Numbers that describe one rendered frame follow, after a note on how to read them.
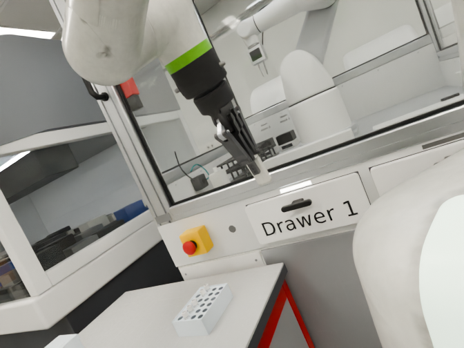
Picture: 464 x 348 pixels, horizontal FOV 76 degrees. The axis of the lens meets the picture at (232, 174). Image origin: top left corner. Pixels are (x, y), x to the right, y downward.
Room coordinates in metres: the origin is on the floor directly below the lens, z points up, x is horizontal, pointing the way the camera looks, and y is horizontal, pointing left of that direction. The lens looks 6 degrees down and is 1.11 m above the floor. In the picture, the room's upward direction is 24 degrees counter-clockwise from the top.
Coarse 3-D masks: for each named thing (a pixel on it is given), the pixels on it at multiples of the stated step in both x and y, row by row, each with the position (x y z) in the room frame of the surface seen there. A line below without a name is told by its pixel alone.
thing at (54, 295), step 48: (0, 48) 1.11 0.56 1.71; (48, 48) 1.28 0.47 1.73; (0, 96) 1.04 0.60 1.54; (48, 96) 1.19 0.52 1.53; (0, 144) 0.98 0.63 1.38; (48, 144) 1.12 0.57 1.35; (0, 192) 0.92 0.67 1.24; (144, 240) 1.29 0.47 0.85; (48, 288) 0.92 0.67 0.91; (96, 288) 1.04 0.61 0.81; (144, 288) 1.22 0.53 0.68; (0, 336) 1.17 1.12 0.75; (48, 336) 1.01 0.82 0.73
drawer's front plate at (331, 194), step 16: (352, 176) 0.63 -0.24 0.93; (304, 192) 0.69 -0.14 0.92; (320, 192) 0.67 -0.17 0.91; (336, 192) 0.66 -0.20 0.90; (352, 192) 0.64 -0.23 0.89; (256, 208) 0.75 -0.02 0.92; (272, 208) 0.73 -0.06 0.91; (304, 208) 0.69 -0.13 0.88; (320, 208) 0.68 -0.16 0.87; (336, 208) 0.66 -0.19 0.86; (352, 208) 0.65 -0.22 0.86; (256, 224) 0.76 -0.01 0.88; (304, 224) 0.70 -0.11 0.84; (320, 224) 0.68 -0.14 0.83; (336, 224) 0.67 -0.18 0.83; (272, 240) 0.75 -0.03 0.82
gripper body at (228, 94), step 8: (224, 80) 0.57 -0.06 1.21; (216, 88) 0.55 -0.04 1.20; (224, 88) 0.56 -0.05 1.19; (208, 96) 0.55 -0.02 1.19; (216, 96) 0.55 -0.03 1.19; (224, 96) 0.56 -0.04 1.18; (232, 96) 0.57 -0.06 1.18; (200, 104) 0.56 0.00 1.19; (208, 104) 0.56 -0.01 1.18; (216, 104) 0.55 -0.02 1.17; (224, 104) 0.56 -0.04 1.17; (232, 104) 0.62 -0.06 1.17; (200, 112) 0.58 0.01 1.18; (208, 112) 0.56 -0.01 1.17; (216, 112) 0.56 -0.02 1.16; (224, 112) 0.58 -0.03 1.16; (224, 120) 0.57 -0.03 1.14; (224, 128) 0.58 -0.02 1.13; (232, 128) 0.58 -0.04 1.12
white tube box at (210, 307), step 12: (216, 288) 0.69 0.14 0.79; (228, 288) 0.67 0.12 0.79; (204, 300) 0.65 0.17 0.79; (216, 300) 0.63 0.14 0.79; (228, 300) 0.66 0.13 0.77; (180, 312) 0.64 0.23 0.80; (204, 312) 0.60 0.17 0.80; (216, 312) 0.61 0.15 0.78; (180, 324) 0.60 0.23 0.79; (192, 324) 0.59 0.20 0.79; (204, 324) 0.57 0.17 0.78; (180, 336) 0.61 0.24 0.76
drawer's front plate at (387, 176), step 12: (456, 144) 0.54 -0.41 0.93; (408, 156) 0.60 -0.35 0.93; (420, 156) 0.57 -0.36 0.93; (432, 156) 0.56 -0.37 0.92; (444, 156) 0.56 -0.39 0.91; (372, 168) 0.62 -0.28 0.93; (384, 168) 0.60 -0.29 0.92; (396, 168) 0.59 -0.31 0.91; (408, 168) 0.59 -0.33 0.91; (420, 168) 0.58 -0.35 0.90; (384, 180) 0.61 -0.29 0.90; (396, 180) 0.60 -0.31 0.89; (384, 192) 0.61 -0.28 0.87
